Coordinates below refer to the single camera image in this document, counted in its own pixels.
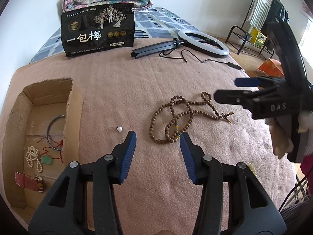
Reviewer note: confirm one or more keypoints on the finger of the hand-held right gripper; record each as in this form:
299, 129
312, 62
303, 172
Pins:
232, 97
247, 82

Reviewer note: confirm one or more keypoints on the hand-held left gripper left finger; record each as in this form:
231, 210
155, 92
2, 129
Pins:
128, 156

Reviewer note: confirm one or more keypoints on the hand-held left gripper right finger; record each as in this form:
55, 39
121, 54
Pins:
188, 156

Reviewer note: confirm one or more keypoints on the small pearl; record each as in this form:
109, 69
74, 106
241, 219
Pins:
119, 128

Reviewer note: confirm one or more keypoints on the dark metal bangle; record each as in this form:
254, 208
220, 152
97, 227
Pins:
48, 134

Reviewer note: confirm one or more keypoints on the cardboard box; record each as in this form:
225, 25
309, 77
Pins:
14, 127

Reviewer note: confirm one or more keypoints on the person's right hand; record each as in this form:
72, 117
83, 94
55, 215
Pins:
281, 137

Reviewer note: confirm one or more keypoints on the orange paper bag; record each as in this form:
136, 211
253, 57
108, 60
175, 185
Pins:
271, 68

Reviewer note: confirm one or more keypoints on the black metal clothes rack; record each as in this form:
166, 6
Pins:
242, 43

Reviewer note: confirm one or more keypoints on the yellow box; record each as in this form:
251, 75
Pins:
259, 38

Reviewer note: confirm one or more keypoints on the dark blue hanging garment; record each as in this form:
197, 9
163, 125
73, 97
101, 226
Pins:
285, 14

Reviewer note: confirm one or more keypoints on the dark green hanging garment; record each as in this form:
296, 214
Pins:
273, 9

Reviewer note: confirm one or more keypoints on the striped hanging towel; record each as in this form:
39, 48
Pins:
260, 5

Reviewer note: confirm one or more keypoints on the pink brown blanket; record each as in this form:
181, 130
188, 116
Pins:
146, 83

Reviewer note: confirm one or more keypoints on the black folded tripod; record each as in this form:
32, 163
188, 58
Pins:
156, 49

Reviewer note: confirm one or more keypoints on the person's pink clothing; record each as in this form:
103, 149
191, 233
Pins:
308, 166

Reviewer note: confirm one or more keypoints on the blue grey checked bedsheet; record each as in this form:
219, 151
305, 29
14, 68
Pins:
156, 22

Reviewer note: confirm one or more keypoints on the black snack bag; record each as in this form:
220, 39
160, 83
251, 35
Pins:
97, 39

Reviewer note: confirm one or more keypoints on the dark striped object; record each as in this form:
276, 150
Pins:
300, 215

